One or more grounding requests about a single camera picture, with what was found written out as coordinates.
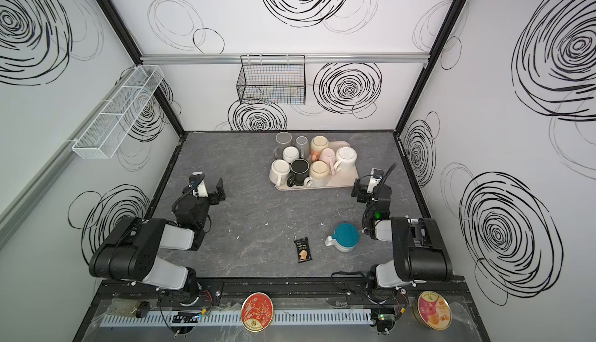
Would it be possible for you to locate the cream speckled mug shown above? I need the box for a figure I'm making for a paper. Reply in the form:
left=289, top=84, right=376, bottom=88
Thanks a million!
left=304, top=160, right=331, bottom=188

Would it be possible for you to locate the black snack packet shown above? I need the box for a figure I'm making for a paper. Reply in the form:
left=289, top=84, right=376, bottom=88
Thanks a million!
left=294, top=237, right=312, bottom=264

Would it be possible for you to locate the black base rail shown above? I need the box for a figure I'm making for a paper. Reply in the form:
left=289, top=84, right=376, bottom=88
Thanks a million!
left=95, top=275, right=470, bottom=303

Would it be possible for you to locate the tall dark grey mug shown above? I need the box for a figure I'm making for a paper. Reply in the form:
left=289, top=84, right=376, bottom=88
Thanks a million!
left=274, top=132, right=293, bottom=159

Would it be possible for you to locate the large white mug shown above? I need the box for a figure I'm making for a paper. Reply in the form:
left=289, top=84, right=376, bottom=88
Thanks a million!
left=334, top=146, right=358, bottom=173

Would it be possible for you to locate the light grey mug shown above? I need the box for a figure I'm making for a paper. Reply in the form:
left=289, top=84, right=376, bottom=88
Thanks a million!
left=295, top=136, right=310, bottom=160

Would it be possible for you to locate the red round tin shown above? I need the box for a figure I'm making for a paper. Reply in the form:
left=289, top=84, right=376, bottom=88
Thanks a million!
left=241, top=292, right=274, bottom=333

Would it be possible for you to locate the black mug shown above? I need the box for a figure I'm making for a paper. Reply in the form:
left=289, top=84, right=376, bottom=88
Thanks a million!
left=287, top=158, right=310, bottom=188

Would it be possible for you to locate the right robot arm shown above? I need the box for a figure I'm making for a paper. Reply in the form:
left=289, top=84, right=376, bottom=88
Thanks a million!
left=352, top=174, right=453, bottom=289

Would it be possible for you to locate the pink yellow round tin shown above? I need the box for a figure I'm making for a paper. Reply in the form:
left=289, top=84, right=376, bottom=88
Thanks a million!
left=413, top=291, right=453, bottom=331

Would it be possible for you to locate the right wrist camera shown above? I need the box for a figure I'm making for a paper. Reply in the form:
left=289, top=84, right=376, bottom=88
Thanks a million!
left=367, top=168, right=384, bottom=194

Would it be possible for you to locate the cream and orange mug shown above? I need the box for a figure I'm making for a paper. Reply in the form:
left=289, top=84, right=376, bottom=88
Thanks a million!
left=310, top=136, right=329, bottom=162

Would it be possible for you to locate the wide cream white mug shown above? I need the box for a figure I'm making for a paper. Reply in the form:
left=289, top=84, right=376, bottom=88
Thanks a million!
left=269, top=159, right=290, bottom=188

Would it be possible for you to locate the white slotted cable duct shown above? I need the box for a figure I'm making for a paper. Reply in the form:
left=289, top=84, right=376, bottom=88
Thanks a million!
left=99, top=309, right=373, bottom=327

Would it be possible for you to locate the teal lidded white mug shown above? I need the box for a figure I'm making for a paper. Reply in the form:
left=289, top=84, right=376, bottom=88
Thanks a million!
left=324, top=223, right=359, bottom=253

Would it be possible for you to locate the beige serving tray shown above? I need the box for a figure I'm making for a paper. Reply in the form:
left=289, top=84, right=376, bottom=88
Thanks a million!
left=275, top=166, right=359, bottom=191

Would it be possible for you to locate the black wire basket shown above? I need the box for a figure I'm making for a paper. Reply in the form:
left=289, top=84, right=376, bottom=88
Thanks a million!
left=236, top=54, right=307, bottom=105

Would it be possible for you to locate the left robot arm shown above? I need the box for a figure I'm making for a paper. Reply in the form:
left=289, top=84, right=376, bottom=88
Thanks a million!
left=88, top=171, right=226, bottom=306

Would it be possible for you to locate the white mesh wall shelf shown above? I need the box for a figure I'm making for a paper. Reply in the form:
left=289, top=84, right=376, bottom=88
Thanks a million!
left=72, top=65, right=165, bottom=160

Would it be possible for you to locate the small clear jar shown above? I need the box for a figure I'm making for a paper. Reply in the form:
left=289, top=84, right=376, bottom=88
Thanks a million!
left=107, top=298, right=151, bottom=319

